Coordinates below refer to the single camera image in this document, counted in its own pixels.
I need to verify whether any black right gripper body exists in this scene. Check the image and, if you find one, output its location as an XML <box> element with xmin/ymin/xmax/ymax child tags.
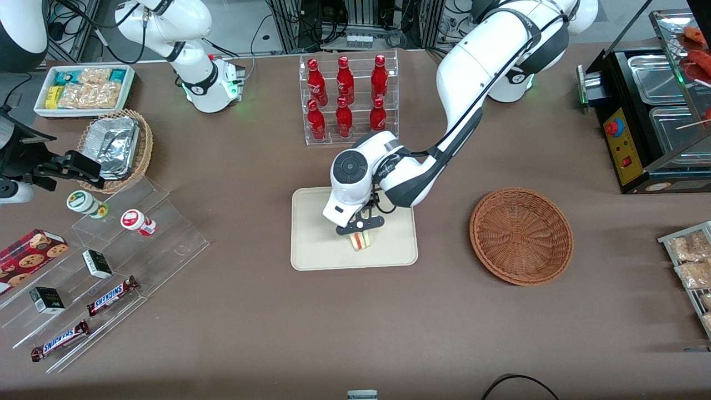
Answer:
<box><xmin>0</xmin><ymin>110</ymin><xmax>57</xmax><ymax>182</ymax></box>

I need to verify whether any aluminium foil tray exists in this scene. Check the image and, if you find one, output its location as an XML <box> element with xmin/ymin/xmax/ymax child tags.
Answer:
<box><xmin>83</xmin><ymin>116</ymin><xmax>141</xmax><ymax>181</ymax></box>

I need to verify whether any cream plastic tray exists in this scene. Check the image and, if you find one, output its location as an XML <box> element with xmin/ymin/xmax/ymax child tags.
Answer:
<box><xmin>291</xmin><ymin>187</ymin><xmax>419</xmax><ymax>272</ymax></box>

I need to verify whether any light wicker basket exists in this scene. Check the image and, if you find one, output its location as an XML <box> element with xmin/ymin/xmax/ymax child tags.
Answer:
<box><xmin>77</xmin><ymin>109</ymin><xmax>154</xmax><ymax>194</ymax></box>

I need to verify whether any brown wicker basket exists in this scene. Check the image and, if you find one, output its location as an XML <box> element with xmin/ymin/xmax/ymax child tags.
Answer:
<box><xmin>469</xmin><ymin>187</ymin><xmax>574</xmax><ymax>287</ymax></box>

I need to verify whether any green lid yogurt bottle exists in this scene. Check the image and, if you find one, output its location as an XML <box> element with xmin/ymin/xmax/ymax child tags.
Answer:
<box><xmin>66</xmin><ymin>190</ymin><xmax>109</xmax><ymax>219</ymax></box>

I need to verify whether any clear acrylic bottle rack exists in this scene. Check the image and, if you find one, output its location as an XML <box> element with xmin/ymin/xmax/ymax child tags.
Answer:
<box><xmin>298</xmin><ymin>49</ymin><xmax>400</xmax><ymax>147</ymax></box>

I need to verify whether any red lid yogurt bottle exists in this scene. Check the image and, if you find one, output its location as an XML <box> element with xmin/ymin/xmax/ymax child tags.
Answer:
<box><xmin>120</xmin><ymin>209</ymin><xmax>157</xmax><ymax>237</ymax></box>

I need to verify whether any large clear cracker bag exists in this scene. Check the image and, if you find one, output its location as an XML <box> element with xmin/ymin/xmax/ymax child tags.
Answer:
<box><xmin>58</xmin><ymin>82</ymin><xmax>122</xmax><ymax>110</ymax></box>

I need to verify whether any red drink bottle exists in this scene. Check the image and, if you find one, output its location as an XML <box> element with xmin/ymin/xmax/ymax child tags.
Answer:
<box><xmin>307</xmin><ymin>58</ymin><xmax>329</xmax><ymax>107</ymax></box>
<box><xmin>369</xmin><ymin>97</ymin><xmax>388</xmax><ymax>135</ymax></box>
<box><xmin>336</xmin><ymin>56</ymin><xmax>356</xmax><ymax>105</ymax></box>
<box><xmin>335</xmin><ymin>97</ymin><xmax>354</xmax><ymax>139</ymax></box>
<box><xmin>307</xmin><ymin>99</ymin><xmax>328</xmax><ymax>142</ymax></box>
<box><xmin>370</xmin><ymin>54</ymin><xmax>389</xmax><ymax>102</ymax></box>

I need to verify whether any red plaid cookie box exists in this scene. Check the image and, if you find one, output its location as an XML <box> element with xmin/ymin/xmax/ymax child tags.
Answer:
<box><xmin>0</xmin><ymin>228</ymin><xmax>69</xmax><ymax>296</ymax></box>

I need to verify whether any white snack bin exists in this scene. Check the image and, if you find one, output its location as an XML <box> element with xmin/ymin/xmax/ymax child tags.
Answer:
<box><xmin>33</xmin><ymin>63</ymin><xmax>136</xmax><ymax>119</ymax></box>

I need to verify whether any small clear cracker bag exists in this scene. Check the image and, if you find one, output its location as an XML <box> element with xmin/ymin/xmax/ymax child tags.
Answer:
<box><xmin>78</xmin><ymin>67</ymin><xmax>113</xmax><ymax>85</ymax></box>

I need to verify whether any small black box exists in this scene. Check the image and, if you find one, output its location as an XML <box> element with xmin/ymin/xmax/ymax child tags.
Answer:
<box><xmin>29</xmin><ymin>286</ymin><xmax>66</xmax><ymax>315</ymax></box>
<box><xmin>82</xmin><ymin>249</ymin><xmax>114</xmax><ymax>279</ymax></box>

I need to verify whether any clear acrylic stepped shelf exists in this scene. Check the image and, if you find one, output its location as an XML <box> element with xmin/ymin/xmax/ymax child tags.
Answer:
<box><xmin>0</xmin><ymin>176</ymin><xmax>211</xmax><ymax>374</ymax></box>

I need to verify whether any Snickers bar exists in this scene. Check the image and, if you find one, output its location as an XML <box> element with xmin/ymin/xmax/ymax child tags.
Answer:
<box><xmin>31</xmin><ymin>320</ymin><xmax>91</xmax><ymax>363</ymax></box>
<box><xmin>87</xmin><ymin>276</ymin><xmax>140</xmax><ymax>317</ymax></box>

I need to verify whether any silver block with green light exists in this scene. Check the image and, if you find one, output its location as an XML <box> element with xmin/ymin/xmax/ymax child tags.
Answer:
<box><xmin>576</xmin><ymin>64</ymin><xmax>612</xmax><ymax>107</ymax></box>

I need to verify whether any black food warmer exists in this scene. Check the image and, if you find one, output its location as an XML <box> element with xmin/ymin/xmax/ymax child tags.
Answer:
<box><xmin>578</xmin><ymin>0</ymin><xmax>711</xmax><ymax>195</ymax></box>

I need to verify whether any steel warmer pan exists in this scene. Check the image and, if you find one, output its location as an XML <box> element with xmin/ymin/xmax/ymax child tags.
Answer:
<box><xmin>627</xmin><ymin>54</ymin><xmax>690</xmax><ymax>106</ymax></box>
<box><xmin>648</xmin><ymin>105</ymin><xmax>711</xmax><ymax>157</ymax></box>

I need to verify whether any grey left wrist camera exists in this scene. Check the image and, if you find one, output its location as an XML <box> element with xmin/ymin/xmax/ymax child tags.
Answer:
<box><xmin>335</xmin><ymin>214</ymin><xmax>385</xmax><ymax>238</ymax></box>

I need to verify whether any black floor cable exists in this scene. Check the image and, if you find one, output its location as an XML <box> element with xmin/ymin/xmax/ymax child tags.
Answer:
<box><xmin>480</xmin><ymin>373</ymin><xmax>559</xmax><ymax>400</ymax></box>

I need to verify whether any wire rack tray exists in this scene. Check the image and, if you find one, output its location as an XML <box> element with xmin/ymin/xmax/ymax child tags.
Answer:
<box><xmin>658</xmin><ymin>221</ymin><xmax>711</xmax><ymax>341</ymax></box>

